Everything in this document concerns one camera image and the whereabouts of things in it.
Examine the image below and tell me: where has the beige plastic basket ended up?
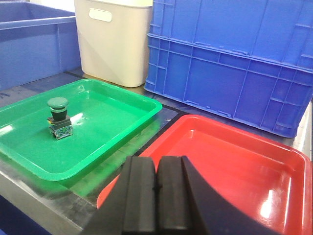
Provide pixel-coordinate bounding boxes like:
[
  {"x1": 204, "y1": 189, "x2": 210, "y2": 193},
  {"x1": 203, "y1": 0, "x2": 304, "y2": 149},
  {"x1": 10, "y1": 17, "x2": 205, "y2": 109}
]
[{"x1": 74, "y1": 0, "x2": 153, "y2": 87}]

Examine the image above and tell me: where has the green plastic tray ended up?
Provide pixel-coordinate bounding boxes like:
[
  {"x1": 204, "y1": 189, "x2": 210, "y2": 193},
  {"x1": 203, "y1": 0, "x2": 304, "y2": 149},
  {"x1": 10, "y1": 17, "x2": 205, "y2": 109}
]
[{"x1": 0, "y1": 79, "x2": 162, "y2": 181}]

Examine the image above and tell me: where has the red plastic tray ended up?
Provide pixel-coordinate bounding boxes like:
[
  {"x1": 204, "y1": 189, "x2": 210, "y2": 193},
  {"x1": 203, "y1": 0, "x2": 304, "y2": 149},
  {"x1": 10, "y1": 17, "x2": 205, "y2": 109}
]
[{"x1": 97, "y1": 115, "x2": 313, "y2": 235}]

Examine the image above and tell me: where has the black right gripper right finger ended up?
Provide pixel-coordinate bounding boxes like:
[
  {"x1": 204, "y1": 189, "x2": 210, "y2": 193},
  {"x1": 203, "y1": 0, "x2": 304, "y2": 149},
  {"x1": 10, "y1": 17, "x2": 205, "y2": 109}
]
[{"x1": 157, "y1": 156, "x2": 277, "y2": 235}]

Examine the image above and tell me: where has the blue crate upper stacked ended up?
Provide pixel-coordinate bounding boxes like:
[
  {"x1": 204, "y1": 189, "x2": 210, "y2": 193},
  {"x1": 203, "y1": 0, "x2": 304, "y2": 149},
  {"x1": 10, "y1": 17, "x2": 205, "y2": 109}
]
[{"x1": 150, "y1": 0, "x2": 313, "y2": 71}]

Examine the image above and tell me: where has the blue crate stacked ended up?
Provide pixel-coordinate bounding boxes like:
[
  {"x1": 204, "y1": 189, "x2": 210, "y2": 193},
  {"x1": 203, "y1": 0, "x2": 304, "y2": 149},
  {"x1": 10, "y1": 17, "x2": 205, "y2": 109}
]
[
  {"x1": 145, "y1": 34, "x2": 313, "y2": 138},
  {"x1": 150, "y1": 0, "x2": 313, "y2": 71}
]

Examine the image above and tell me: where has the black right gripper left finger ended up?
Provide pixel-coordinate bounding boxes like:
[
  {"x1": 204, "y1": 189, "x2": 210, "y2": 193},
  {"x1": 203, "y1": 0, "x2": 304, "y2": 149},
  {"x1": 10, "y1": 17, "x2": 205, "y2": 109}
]
[{"x1": 83, "y1": 157, "x2": 157, "y2": 235}]

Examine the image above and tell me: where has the green push button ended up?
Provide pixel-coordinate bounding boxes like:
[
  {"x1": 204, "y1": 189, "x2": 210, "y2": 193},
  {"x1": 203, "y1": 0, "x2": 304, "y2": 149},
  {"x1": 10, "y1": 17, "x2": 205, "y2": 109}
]
[{"x1": 47, "y1": 97, "x2": 73, "y2": 140}]

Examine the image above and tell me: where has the blue bin beside trays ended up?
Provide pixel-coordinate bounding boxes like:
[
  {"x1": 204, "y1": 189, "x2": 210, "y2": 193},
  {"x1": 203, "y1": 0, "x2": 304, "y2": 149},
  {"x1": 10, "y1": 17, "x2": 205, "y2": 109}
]
[{"x1": 0, "y1": 0, "x2": 81, "y2": 90}]

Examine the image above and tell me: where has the blue crate lower stacked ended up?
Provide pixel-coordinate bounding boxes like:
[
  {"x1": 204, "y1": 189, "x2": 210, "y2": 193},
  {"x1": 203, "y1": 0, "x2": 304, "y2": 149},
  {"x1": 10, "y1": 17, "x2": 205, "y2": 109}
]
[{"x1": 145, "y1": 34, "x2": 313, "y2": 138}]

